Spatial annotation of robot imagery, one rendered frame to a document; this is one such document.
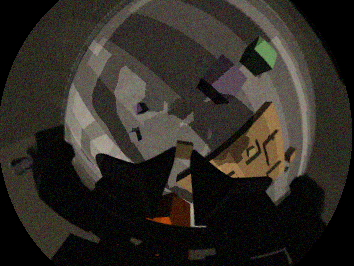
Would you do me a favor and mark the green cube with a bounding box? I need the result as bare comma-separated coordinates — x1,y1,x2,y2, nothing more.
240,35,277,76

